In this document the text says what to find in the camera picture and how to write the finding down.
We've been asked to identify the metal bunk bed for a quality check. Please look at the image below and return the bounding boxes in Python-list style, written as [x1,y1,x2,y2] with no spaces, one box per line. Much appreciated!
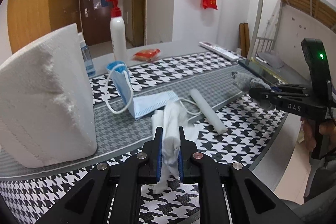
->
[247,0,335,79]

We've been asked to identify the white red pump bottle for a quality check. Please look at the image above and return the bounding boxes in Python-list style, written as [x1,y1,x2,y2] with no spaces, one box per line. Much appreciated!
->
[106,0,128,63]

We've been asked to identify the dark brown door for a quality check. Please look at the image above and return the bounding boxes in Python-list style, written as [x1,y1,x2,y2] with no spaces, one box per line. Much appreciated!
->
[80,0,112,46]

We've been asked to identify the white foam roll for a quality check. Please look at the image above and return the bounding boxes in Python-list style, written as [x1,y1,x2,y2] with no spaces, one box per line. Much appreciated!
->
[190,88,228,135]

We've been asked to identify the white remote control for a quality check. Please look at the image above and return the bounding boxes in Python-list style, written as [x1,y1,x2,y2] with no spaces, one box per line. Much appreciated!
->
[199,41,239,61]

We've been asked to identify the red snack packet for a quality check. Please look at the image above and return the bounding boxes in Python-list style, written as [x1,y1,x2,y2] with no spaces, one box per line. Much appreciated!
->
[133,49,161,62]

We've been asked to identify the grey sock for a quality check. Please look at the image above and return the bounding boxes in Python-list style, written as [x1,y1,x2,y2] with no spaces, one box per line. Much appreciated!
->
[230,70,275,111]

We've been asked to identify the right hand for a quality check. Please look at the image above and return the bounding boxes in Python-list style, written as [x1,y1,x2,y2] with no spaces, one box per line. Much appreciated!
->
[300,117,336,152]

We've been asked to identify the white tissue cloth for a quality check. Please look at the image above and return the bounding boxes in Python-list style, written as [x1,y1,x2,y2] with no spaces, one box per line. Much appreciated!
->
[151,101,199,194]

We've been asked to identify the houndstooth table mat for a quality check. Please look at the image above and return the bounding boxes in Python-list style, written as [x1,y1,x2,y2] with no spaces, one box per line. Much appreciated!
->
[1,52,286,223]

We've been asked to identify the wooden boards against wall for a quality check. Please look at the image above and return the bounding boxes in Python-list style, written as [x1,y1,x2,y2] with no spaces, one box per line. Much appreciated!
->
[239,22,250,57]

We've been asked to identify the white styrofoam box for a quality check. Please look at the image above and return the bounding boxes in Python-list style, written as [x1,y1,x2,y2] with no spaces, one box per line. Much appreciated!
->
[1,24,97,168]

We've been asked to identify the blue surgical face mask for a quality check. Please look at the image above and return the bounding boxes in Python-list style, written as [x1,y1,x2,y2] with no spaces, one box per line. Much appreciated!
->
[104,61,196,120]

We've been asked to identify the blue spray bottle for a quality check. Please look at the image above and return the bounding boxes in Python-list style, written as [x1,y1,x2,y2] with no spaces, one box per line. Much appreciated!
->
[78,32,96,78]

